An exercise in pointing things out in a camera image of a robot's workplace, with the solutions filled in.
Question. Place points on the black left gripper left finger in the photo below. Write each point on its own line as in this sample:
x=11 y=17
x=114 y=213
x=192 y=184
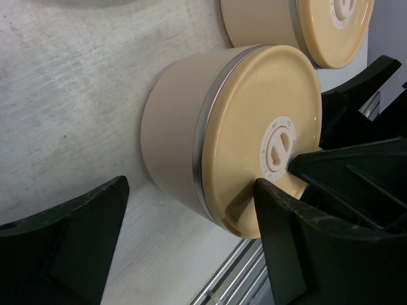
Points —
x=63 y=255

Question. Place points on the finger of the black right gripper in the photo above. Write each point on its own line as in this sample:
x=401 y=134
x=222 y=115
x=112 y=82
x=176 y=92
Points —
x=343 y=125
x=364 y=184

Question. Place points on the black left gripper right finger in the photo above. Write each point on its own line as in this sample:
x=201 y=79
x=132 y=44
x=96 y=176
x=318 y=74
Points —
x=313 y=257

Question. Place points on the wooden round lid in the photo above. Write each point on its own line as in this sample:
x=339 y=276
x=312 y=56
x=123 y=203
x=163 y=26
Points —
x=334 y=30
x=268 y=111

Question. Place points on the steel lunch bowl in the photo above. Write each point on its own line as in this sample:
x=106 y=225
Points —
x=274 y=22
x=175 y=120

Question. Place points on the blue and white plate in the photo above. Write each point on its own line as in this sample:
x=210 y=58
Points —
x=85 y=3

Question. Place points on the aluminium frame rails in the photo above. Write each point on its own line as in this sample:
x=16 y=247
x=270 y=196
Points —
x=242 y=278

